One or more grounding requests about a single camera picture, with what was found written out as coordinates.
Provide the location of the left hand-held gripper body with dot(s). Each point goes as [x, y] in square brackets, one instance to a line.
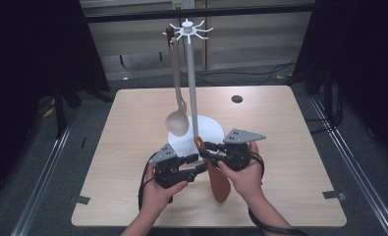
[168, 173]

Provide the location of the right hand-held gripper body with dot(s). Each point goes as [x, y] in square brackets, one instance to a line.
[237, 154]

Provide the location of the white utensil rack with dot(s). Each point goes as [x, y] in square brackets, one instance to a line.
[211, 131]

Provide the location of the orange wooden rice paddle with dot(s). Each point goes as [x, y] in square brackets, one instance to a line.
[219, 183]

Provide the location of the beige silicone ladle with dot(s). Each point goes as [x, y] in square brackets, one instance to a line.
[177, 123]

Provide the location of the person's left hand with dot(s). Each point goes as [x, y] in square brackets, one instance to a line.
[158, 198]

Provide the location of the person's right hand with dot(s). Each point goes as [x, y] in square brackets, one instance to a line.
[249, 182]

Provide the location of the grey tape piece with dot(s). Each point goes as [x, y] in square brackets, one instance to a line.
[81, 199]
[334, 195]

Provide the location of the black metal stand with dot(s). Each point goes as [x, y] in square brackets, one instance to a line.
[59, 111]
[329, 98]

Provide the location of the black horizontal bar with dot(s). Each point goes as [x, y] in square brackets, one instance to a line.
[247, 11]

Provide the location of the black curtain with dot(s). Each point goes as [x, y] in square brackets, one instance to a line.
[361, 49]
[34, 49]

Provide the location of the metal floor rail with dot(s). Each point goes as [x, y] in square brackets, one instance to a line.
[358, 170]
[41, 183]

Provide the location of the white wall socket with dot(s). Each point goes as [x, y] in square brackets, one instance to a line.
[183, 4]

